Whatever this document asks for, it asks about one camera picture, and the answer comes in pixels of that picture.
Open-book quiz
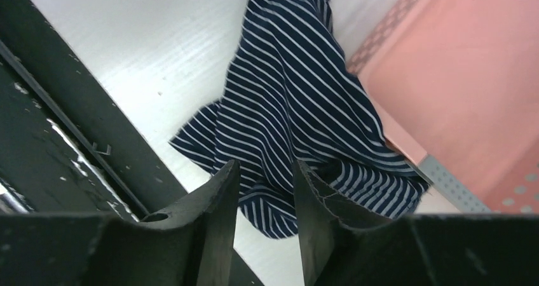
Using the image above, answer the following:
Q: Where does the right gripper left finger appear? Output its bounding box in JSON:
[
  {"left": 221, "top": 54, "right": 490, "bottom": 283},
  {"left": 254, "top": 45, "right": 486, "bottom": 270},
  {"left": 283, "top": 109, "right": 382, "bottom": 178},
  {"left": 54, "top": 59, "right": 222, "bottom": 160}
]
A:
[{"left": 1, "top": 160, "right": 240, "bottom": 285}]

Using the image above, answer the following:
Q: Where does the pink plastic basket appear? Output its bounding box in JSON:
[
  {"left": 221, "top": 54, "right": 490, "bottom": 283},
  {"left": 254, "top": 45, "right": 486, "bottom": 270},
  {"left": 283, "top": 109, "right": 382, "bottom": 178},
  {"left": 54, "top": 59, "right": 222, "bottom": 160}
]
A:
[{"left": 349, "top": 0, "right": 538, "bottom": 214}]

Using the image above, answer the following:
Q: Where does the navy striped underwear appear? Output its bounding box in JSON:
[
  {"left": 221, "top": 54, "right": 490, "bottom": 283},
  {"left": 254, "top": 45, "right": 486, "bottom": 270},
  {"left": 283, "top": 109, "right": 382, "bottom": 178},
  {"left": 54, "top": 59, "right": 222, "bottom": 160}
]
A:
[{"left": 170, "top": 0, "right": 428, "bottom": 239}]

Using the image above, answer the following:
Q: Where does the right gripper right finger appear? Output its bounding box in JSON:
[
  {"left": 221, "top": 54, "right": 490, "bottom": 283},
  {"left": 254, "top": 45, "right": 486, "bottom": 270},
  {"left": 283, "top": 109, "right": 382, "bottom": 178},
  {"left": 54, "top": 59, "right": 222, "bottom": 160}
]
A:
[{"left": 293, "top": 161, "right": 538, "bottom": 285}]

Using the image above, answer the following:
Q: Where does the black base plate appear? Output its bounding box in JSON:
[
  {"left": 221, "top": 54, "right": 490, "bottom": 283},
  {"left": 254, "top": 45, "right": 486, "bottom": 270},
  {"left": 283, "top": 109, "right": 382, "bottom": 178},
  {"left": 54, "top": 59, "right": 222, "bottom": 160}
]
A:
[{"left": 1, "top": 0, "right": 260, "bottom": 285}]

